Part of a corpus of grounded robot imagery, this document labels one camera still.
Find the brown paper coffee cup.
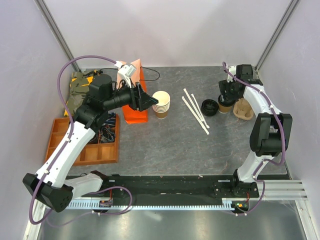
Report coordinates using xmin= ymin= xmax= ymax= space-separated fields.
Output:
xmin=218 ymin=101 xmax=235 ymax=114

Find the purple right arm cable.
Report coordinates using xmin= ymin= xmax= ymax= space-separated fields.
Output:
xmin=221 ymin=61 xmax=286 ymax=217

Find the stack of paper cups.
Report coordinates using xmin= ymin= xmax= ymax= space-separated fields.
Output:
xmin=152 ymin=90 xmax=171 ymax=119

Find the orange wooden compartment tray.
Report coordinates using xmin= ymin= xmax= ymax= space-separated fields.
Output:
xmin=45 ymin=114 xmax=120 ymax=166

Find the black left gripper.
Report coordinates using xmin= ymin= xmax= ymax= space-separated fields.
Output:
xmin=104 ymin=77 xmax=159 ymax=112

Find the white wrapped straw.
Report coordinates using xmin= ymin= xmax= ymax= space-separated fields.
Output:
xmin=183 ymin=88 xmax=206 ymax=127
xmin=181 ymin=96 xmax=210 ymax=135
xmin=191 ymin=93 xmax=210 ymax=129

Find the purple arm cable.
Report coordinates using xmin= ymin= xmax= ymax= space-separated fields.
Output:
xmin=221 ymin=61 xmax=286 ymax=217
xmin=28 ymin=55 xmax=133 ymax=228

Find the stack of black lids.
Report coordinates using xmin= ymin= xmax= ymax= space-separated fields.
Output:
xmin=200 ymin=99 xmax=219 ymax=117

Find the striped blue necktie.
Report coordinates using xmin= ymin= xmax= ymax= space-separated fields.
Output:
xmin=104 ymin=112 xmax=117 ymax=128

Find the aluminium cable duct rail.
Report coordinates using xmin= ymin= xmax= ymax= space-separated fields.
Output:
xmin=66 ymin=197 xmax=236 ymax=211

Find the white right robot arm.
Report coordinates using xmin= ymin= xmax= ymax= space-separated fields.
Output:
xmin=218 ymin=62 xmax=293 ymax=197

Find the orange paper bag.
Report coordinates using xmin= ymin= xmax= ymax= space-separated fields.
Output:
xmin=122 ymin=59 xmax=148 ymax=124

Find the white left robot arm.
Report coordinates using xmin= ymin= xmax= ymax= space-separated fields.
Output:
xmin=22 ymin=74 xmax=159 ymax=213

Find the cardboard cup carrier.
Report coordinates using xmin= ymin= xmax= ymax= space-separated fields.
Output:
xmin=233 ymin=98 xmax=254 ymax=121

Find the camouflage folded cloth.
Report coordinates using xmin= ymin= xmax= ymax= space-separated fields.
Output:
xmin=66 ymin=69 xmax=103 ymax=116

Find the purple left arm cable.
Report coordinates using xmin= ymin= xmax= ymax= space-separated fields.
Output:
xmin=28 ymin=55 xmax=133 ymax=228

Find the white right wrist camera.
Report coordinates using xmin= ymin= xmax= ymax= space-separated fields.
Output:
xmin=222 ymin=62 xmax=237 ymax=83

